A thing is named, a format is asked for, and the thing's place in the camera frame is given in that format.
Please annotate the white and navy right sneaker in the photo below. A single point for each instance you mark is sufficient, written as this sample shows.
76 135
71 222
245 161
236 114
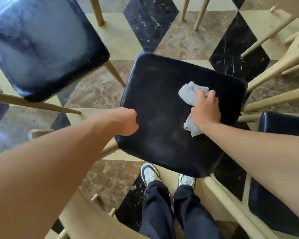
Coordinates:
186 180

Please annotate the person's right fingers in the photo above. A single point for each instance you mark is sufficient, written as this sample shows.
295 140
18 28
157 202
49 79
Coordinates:
205 94

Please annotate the person's right hand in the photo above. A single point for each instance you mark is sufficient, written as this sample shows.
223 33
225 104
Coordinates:
206 111

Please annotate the dark navy trousers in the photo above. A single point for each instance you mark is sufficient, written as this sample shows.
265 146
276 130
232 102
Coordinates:
157 211

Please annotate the person's left hand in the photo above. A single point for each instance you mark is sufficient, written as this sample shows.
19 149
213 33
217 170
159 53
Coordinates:
123 121

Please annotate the light grey cleaning cloth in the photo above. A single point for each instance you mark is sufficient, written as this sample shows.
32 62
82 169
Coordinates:
189 94

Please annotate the white and navy left sneaker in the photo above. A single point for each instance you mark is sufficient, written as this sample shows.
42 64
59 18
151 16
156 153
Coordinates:
149 172

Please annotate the beige wooden chair legs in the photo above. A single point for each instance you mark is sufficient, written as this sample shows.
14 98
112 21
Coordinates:
200 14
281 65

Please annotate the white and navy sneaker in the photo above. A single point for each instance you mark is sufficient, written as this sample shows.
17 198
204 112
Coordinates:
186 180
149 172

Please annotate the person's left forearm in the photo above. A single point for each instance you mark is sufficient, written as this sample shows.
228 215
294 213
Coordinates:
47 171

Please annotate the black seat wooden chair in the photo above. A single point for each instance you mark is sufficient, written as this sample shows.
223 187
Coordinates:
44 47
164 109
279 126

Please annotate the person's right forearm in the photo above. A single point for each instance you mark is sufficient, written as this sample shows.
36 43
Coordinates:
264 156

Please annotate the person's left fingers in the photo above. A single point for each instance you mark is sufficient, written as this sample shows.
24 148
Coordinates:
133 121

